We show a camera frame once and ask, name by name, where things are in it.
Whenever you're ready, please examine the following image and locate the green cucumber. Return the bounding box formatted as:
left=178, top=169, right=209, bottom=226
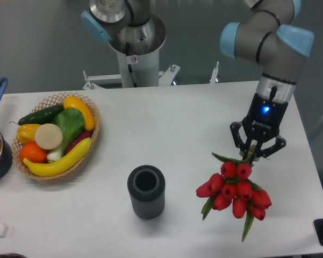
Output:
left=10, top=104, right=64, bottom=126

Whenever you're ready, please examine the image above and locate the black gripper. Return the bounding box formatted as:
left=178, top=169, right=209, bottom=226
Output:
left=229, top=93, right=288, bottom=161

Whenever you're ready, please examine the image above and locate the dark hair of person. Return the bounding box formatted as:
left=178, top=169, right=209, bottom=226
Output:
left=0, top=253, right=26, bottom=258

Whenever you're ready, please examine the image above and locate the purple eggplant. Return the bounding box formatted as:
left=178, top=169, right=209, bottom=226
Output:
left=64, top=131, right=92, bottom=154

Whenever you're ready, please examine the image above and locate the yellow bell pepper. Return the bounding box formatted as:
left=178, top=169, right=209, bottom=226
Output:
left=16, top=124, right=41, bottom=145

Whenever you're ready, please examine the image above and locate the yellow banana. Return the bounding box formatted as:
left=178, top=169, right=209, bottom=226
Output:
left=23, top=138, right=92, bottom=177

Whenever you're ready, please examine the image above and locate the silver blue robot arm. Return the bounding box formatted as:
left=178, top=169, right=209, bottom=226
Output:
left=220, top=1, right=314, bottom=163

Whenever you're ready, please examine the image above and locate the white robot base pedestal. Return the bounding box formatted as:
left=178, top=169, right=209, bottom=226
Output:
left=80, top=0, right=167, bottom=89

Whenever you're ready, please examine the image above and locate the green lettuce leaf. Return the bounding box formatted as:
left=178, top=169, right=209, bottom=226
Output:
left=52, top=107, right=84, bottom=153

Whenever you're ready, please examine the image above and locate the beige round disc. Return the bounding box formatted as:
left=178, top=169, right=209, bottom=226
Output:
left=34, top=124, right=63, bottom=150

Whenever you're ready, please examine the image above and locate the dark grey ribbed vase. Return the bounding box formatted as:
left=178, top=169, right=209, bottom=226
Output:
left=127, top=165, right=166, bottom=220

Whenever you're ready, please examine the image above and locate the red tulip bouquet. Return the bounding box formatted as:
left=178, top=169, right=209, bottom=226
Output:
left=196, top=145, right=272, bottom=241

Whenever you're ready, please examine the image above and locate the orange fruit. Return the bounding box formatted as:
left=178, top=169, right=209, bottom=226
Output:
left=19, top=142, right=47, bottom=163

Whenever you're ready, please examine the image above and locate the white spring onion bulb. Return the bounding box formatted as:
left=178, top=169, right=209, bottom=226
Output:
left=47, top=146, right=63, bottom=163

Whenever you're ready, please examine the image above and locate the yellow squash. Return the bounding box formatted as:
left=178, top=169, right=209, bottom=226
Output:
left=63, top=95, right=95, bottom=131

